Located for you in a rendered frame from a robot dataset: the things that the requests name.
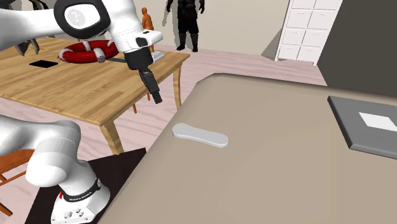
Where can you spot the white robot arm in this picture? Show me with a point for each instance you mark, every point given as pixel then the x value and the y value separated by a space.
pixel 46 149

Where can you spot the white remote control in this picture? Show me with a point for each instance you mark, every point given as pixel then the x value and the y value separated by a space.
pixel 201 136

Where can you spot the beige bed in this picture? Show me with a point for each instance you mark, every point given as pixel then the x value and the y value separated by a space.
pixel 263 173

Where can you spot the dark clawed creature figure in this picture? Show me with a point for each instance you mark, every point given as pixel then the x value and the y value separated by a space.
pixel 23 48

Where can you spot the red and white lifebuoy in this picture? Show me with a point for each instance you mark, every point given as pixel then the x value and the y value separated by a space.
pixel 77 56

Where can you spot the dark robot stand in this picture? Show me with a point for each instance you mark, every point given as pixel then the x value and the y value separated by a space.
pixel 119 167

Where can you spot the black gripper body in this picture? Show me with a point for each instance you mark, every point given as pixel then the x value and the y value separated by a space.
pixel 138 59

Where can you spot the orange wooden chair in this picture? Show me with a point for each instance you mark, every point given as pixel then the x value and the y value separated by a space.
pixel 12 159
pixel 134 108

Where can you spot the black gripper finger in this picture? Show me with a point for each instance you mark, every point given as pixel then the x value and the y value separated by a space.
pixel 150 83

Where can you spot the grey book with white label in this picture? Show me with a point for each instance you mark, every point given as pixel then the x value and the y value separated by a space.
pixel 350 124

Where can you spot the black flat phone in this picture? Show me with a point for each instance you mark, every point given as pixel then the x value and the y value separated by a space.
pixel 43 64

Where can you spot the black humanoid statue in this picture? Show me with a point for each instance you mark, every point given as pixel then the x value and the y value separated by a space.
pixel 187 18

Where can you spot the wooden table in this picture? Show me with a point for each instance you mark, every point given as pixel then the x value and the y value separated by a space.
pixel 77 90

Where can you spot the orange human figure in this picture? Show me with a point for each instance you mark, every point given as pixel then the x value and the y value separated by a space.
pixel 147 21

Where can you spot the white chest of drawers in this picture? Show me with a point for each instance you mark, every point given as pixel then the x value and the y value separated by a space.
pixel 307 28

